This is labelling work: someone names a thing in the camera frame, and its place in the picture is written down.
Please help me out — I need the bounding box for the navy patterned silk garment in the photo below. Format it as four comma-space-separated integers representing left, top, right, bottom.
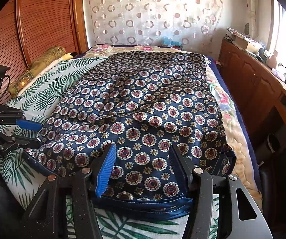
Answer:
25, 51, 236, 221

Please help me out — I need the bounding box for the floral quilt bedspread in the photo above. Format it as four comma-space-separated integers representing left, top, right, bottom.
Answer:
84, 45, 262, 206

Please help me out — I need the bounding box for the gold brown folded blanket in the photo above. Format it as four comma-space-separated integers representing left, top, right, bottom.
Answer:
8, 46, 65, 98

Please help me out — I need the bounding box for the yellow Pikachu plush toy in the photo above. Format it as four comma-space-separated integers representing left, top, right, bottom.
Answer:
62, 52, 78, 61

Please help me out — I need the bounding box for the long wooden cabinet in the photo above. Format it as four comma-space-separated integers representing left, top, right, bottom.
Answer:
219, 39, 286, 150

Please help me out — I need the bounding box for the wooden slatted wardrobe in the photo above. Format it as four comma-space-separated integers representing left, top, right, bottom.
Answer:
0, 0, 89, 105

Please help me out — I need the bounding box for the pink bottle on cabinet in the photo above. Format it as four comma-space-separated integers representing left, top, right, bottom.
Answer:
267, 50, 278, 69

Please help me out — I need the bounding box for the blue tissue box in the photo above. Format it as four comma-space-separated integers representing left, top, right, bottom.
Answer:
162, 37, 182, 49

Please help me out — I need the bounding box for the cardboard box on cabinet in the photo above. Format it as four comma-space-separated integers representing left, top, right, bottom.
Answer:
226, 27, 262, 53

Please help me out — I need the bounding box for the sheer circle pattern curtain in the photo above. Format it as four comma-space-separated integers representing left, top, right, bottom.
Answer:
83, 0, 223, 52

